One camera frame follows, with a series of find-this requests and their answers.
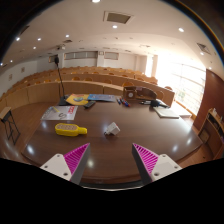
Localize red marker pen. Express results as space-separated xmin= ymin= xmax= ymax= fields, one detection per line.
xmin=120 ymin=97 xmax=132 ymax=108

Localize small ceiling vent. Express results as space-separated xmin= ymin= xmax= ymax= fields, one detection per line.
xmin=196 ymin=42 xmax=212 ymax=55

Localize white charger with red switch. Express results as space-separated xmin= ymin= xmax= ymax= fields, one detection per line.
xmin=103 ymin=121 xmax=121 ymax=136

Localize black gooseneck desk microphone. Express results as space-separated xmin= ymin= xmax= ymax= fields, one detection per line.
xmin=53 ymin=56 xmax=73 ymax=107

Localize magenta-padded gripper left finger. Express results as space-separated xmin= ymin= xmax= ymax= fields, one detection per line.
xmin=39 ymin=142 xmax=92 ymax=185

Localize round ceiling lights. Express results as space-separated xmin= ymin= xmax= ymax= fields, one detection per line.
xmin=14 ymin=0 xmax=186 ymax=44

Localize small black-legged side table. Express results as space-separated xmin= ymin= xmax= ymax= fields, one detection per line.
xmin=0 ymin=107 xmax=22 ymax=146

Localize wooden shelf unit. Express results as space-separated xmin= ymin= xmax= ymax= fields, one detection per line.
xmin=198 ymin=107 xmax=224 ymax=159

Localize white notebook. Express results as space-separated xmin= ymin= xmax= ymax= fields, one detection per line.
xmin=153 ymin=106 xmax=181 ymax=119

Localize black handheld device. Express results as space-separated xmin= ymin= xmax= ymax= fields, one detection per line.
xmin=139 ymin=98 xmax=169 ymax=109

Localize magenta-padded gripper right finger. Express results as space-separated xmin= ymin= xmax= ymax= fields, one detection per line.
xmin=131 ymin=142 xmax=183 ymax=186

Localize wooden auditorium seat rows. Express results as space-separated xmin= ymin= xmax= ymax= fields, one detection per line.
xmin=0 ymin=66 xmax=176 ymax=113

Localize large square ceiling vent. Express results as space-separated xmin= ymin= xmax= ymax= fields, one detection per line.
xmin=103 ymin=10 xmax=134 ymax=25

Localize white printed paper sheet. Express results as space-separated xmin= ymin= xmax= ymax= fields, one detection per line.
xmin=40 ymin=105 xmax=79 ymax=121

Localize black remote control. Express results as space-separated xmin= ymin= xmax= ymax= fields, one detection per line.
xmin=83 ymin=100 xmax=97 ymax=109

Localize large bright window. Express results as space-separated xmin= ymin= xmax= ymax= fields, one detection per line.
xmin=154 ymin=56 xmax=208 ymax=116

